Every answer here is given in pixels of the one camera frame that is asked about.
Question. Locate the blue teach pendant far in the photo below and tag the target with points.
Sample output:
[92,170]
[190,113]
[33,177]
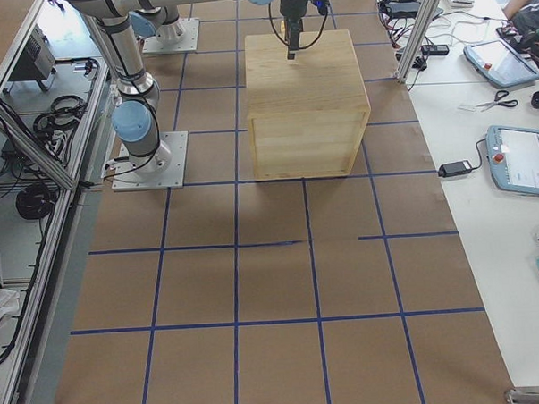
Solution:
[498,62]

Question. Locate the wooden drawer cabinet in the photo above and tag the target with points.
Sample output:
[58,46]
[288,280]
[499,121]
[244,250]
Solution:
[306,116]

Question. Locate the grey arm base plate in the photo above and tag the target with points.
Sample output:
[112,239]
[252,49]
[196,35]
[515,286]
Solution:
[164,170]

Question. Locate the blue teach pendant near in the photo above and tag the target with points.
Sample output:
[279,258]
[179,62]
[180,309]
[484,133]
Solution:
[513,155]

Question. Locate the black handled scissors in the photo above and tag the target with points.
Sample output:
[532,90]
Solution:
[499,100]

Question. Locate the blue teach pendant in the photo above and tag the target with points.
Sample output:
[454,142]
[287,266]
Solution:
[513,155]
[498,62]

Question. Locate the aluminium frame post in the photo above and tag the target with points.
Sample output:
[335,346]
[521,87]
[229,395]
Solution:
[424,17]

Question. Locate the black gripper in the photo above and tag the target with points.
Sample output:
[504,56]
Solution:
[290,7]

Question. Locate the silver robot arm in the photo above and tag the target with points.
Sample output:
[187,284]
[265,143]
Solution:
[161,22]
[113,17]

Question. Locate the black power adapter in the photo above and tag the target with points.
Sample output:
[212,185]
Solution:
[454,169]

